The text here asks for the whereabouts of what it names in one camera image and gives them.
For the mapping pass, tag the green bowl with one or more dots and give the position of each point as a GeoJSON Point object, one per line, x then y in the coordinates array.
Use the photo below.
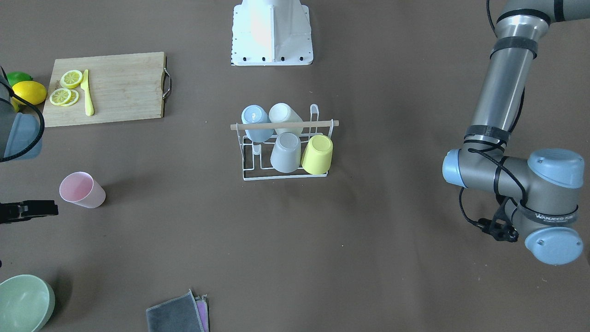
{"type": "Point", "coordinates": [26, 303]}

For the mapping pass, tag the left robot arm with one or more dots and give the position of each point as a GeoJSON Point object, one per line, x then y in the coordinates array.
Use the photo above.
{"type": "Point", "coordinates": [538, 196]}

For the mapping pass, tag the yellow cup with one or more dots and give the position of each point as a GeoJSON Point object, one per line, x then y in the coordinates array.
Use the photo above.
{"type": "Point", "coordinates": [317, 155]}

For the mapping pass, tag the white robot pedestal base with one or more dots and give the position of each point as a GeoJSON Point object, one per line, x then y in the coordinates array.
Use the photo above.
{"type": "Point", "coordinates": [271, 33]}

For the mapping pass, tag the white wire cup rack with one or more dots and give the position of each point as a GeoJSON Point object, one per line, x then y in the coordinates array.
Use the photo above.
{"type": "Point", "coordinates": [256, 156]}

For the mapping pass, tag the pink cloth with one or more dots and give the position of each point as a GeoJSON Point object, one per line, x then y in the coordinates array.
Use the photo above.
{"type": "Point", "coordinates": [202, 306]}

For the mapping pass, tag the pink cup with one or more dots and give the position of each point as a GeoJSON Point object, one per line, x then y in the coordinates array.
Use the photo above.
{"type": "Point", "coordinates": [81, 189]}

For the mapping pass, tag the grey cloth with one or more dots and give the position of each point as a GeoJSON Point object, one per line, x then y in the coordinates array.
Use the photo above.
{"type": "Point", "coordinates": [177, 315]}

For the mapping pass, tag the light blue cup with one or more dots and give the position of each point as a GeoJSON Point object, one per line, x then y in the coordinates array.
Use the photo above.
{"type": "Point", "coordinates": [254, 114]}

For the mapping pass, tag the bamboo cutting board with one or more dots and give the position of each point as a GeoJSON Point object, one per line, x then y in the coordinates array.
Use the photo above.
{"type": "Point", "coordinates": [122, 88]}

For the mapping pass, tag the yellow plastic knife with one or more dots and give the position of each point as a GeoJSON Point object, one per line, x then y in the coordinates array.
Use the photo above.
{"type": "Point", "coordinates": [85, 85]}

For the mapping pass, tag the yellow lemon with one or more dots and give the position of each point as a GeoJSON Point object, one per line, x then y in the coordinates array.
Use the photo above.
{"type": "Point", "coordinates": [31, 91]}

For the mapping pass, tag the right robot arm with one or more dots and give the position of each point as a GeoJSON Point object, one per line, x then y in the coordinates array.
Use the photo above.
{"type": "Point", "coordinates": [21, 139]}

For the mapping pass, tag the grey cup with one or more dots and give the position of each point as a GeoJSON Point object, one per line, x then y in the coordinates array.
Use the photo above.
{"type": "Point", "coordinates": [286, 153]}

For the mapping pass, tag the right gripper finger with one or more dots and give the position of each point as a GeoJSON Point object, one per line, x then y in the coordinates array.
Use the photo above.
{"type": "Point", "coordinates": [21, 211]}

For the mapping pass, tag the white cup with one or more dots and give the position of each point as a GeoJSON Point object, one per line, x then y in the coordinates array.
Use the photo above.
{"type": "Point", "coordinates": [283, 113]}

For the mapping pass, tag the lemon slice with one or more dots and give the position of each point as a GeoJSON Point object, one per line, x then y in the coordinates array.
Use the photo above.
{"type": "Point", "coordinates": [61, 96]}
{"type": "Point", "coordinates": [73, 99]}
{"type": "Point", "coordinates": [71, 79]}

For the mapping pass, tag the green lime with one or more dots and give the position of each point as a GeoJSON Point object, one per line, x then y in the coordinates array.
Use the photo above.
{"type": "Point", "coordinates": [15, 77]}

